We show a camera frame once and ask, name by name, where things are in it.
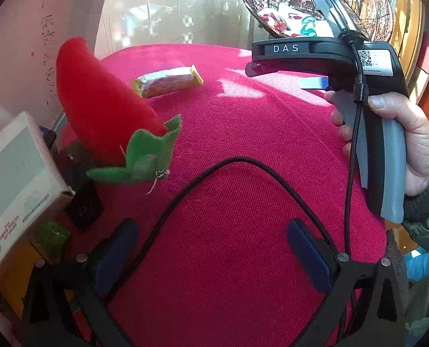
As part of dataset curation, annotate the green snack packet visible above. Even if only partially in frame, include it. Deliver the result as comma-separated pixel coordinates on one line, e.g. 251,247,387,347
34,221,71,264

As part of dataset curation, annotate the white medicine box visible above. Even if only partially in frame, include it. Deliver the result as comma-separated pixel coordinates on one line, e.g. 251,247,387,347
0,111,74,304

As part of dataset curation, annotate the person's right hand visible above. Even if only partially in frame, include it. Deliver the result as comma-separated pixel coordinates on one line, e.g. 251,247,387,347
324,91,429,198

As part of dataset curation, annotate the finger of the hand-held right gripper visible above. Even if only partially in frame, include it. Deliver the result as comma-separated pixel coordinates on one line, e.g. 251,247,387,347
297,77,331,91
245,61,270,77

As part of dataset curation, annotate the black braided cable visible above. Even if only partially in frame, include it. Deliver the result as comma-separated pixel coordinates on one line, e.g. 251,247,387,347
105,31,367,347

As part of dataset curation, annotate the black plug charger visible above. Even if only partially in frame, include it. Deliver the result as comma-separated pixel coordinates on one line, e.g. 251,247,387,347
64,181,104,231

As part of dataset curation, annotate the yellow snack bar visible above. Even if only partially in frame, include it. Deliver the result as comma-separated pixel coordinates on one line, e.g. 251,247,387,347
131,64,204,99

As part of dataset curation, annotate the person's right forearm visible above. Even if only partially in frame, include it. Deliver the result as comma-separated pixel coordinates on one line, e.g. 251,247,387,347
402,139,429,259

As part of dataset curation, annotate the red plush chili pepper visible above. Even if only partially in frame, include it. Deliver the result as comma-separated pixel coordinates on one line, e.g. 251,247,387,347
56,37,182,194

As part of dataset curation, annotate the wicker hanging chair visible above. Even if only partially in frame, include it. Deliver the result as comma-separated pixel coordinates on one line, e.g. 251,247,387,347
239,0,423,49

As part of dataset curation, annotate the grey fuzzy cover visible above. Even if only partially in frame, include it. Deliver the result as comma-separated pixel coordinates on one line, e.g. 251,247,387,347
384,229,408,319

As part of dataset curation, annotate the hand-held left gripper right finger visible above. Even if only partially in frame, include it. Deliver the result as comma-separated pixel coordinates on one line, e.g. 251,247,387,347
286,219,406,347

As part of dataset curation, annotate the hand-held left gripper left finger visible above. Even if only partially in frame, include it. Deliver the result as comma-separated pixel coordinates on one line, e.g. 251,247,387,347
21,218,139,347

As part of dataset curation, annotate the white red patterned cushion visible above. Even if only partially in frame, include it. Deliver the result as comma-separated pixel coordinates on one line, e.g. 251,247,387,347
257,2,336,39

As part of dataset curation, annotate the blue plastic bag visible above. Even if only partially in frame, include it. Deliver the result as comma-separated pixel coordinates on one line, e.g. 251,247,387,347
404,248,429,282

